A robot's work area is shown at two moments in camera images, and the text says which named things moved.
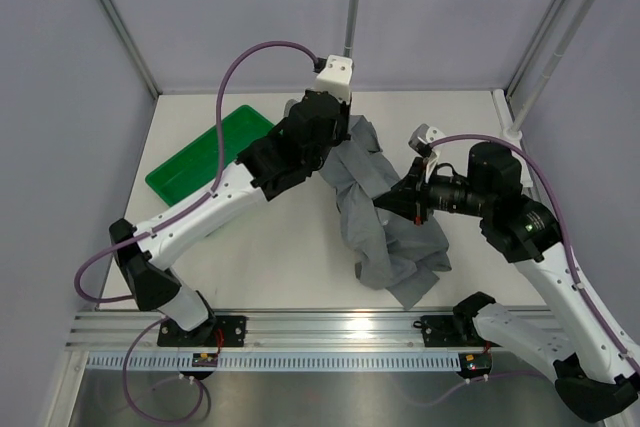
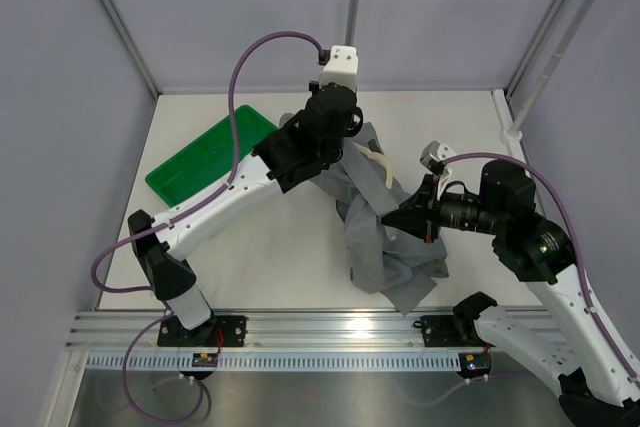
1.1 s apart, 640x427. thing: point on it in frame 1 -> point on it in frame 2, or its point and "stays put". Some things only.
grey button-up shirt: x=391 y=250 stays put
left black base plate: x=221 y=331 stays put
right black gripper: x=411 y=197 -> x=421 y=214
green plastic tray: x=193 y=171 stays put
